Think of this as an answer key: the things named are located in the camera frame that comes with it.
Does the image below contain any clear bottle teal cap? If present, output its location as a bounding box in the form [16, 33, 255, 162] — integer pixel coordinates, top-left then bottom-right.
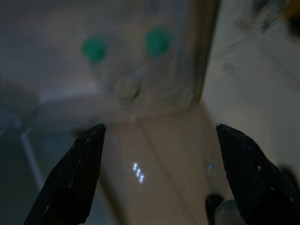
[143, 25, 173, 60]
[80, 37, 111, 71]

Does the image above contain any large silver fridge door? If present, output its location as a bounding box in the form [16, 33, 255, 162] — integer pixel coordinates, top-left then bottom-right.
[0, 0, 222, 122]

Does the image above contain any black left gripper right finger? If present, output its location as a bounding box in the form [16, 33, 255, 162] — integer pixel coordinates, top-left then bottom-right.
[215, 123, 300, 225]

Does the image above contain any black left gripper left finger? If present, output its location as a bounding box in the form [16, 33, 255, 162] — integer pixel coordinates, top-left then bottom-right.
[23, 123, 107, 225]

